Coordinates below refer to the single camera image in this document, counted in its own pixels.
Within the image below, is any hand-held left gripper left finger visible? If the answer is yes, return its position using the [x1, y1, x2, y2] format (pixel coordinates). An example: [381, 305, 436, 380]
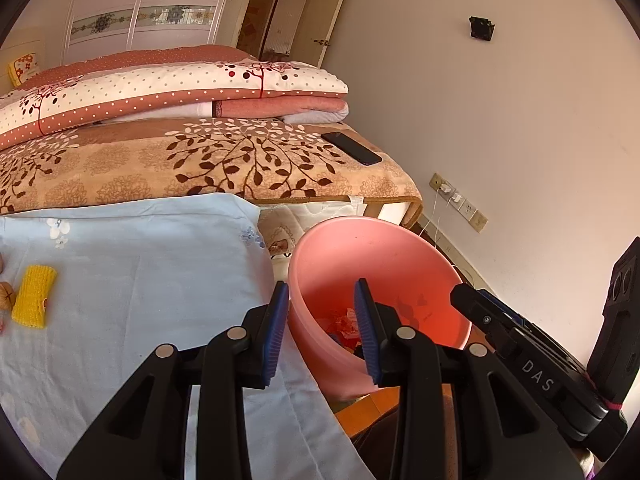
[56, 280, 291, 480]

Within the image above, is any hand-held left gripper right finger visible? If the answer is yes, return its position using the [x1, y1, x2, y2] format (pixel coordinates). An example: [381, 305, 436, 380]
[353, 277, 586, 480]

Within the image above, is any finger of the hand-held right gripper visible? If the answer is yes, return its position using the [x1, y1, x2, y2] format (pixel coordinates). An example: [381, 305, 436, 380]
[450, 284, 531, 361]
[477, 288, 583, 368]

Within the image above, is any pink patterned wrapper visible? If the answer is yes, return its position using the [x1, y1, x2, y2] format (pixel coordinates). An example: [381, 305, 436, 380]
[327, 307, 363, 348]

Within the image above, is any pink plastic bucket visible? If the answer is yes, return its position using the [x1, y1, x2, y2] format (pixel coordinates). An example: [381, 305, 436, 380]
[287, 216, 473, 401]

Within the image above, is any light blue floral cloth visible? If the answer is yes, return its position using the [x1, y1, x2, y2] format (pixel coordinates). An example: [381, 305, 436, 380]
[0, 192, 376, 480]

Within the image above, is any black phone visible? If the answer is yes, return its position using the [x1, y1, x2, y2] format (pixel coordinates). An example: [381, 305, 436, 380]
[321, 131, 383, 167]

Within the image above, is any pink folded blanket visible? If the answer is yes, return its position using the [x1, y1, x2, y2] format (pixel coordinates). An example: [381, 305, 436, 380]
[214, 97, 350, 122]

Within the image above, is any brown leaf-print blanket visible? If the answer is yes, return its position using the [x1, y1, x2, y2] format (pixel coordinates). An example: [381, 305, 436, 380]
[0, 117, 423, 228]

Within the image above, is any yellow foam net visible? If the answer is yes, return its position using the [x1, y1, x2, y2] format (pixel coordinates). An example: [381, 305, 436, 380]
[11, 265, 58, 330]

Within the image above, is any white folded sheet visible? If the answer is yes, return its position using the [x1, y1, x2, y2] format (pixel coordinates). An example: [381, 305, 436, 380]
[100, 102, 348, 125]

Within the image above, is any folded polka dot quilt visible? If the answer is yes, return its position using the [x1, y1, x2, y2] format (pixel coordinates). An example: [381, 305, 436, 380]
[0, 45, 350, 151]

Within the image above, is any cream wooden door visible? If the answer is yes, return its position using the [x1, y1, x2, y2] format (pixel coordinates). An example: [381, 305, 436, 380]
[292, 0, 358, 68]

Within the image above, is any yellow floral pillow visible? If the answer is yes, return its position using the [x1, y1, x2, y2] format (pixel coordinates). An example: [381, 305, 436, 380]
[7, 51, 42, 88]

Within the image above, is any white charger cable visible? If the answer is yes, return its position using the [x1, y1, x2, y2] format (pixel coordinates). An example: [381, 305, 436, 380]
[419, 191, 463, 273]

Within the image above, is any black wall device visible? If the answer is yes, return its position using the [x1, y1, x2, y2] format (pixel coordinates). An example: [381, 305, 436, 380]
[468, 16, 497, 42]

